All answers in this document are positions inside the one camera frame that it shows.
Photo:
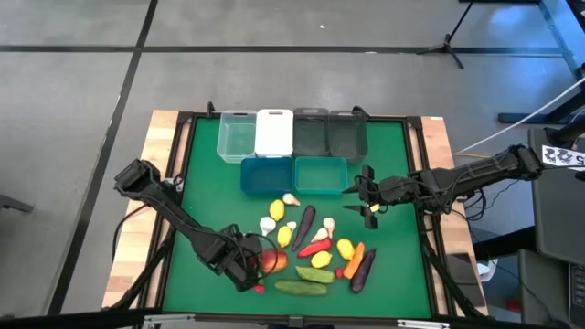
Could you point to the silver metal bracket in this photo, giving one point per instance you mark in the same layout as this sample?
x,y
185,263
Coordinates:
x,y
169,320
422,324

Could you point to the light green cucumber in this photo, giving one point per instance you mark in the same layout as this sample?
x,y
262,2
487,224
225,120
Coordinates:
x,y
315,274

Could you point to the black keyboard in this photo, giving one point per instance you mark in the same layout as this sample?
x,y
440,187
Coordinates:
x,y
578,292

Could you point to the purple eggplant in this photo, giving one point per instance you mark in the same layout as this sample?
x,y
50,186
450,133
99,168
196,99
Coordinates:
x,y
305,224
363,272

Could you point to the white plastic basket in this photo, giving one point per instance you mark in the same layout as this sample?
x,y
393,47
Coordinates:
x,y
274,134

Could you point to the black table frame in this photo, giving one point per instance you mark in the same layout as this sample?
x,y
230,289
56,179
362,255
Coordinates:
x,y
201,114

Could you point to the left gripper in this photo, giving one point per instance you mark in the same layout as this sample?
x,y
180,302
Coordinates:
x,y
242,258

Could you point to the black rig crossbar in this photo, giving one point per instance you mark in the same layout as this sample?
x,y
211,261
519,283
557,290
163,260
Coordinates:
x,y
68,320

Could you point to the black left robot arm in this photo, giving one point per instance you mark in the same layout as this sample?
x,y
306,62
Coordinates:
x,y
183,219

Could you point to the small red object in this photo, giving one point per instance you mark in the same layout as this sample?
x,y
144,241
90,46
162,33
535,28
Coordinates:
x,y
513,305

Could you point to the small white garlic bulb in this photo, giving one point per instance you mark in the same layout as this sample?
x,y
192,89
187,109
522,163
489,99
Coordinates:
x,y
291,225

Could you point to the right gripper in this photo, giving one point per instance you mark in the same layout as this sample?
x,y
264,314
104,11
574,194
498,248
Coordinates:
x,y
390,192

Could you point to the yellow lemon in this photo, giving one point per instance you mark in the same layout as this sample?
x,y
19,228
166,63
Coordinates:
x,y
321,259
345,249
277,210
284,236

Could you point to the teal plastic bin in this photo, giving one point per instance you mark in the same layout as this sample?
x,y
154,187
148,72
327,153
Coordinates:
x,y
321,176

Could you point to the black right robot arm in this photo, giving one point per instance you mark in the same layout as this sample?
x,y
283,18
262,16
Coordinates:
x,y
480,173

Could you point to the clear plastic basket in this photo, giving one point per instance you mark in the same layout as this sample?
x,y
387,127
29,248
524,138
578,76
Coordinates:
x,y
237,137

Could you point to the long red pepper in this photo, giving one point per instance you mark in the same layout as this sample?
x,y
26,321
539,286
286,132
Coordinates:
x,y
315,248

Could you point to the grey translucent plastic basket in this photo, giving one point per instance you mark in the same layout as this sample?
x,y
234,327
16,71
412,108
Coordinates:
x,y
311,134
348,137

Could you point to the dark grey desk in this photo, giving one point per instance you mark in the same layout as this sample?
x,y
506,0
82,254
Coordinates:
x,y
557,205

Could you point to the black chair base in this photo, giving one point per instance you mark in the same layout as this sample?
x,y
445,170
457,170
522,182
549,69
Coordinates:
x,y
16,204

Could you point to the dark blue plastic bin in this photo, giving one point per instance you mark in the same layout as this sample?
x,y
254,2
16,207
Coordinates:
x,y
266,176

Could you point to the black tripod stand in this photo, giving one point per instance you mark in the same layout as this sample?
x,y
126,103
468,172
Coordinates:
x,y
445,45

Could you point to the white fiducial tag sheet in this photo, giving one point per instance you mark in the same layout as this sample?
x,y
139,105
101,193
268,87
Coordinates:
x,y
562,156

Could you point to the white cup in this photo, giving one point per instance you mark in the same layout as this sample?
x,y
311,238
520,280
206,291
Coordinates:
x,y
491,269

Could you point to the red apple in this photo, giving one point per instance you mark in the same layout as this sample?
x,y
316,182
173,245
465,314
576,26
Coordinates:
x,y
275,260

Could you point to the black desk frame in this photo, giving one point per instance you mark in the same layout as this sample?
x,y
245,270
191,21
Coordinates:
x,y
507,119

